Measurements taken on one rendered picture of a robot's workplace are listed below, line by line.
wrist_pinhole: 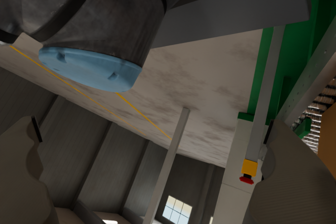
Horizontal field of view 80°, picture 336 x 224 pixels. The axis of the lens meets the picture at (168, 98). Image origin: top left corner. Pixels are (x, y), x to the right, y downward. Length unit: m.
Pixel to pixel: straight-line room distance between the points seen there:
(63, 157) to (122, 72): 9.25
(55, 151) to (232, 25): 9.04
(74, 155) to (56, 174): 0.95
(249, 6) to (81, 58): 0.36
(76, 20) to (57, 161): 9.24
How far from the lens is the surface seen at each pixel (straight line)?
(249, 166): 1.16
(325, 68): 0.94
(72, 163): 9.75
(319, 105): 1.35
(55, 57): 0.31
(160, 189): 3.59
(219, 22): 0.55
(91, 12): 0.30
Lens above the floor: 1.12
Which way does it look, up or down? 18 degrees down
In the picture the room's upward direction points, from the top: 159 degrees counter-clockwise
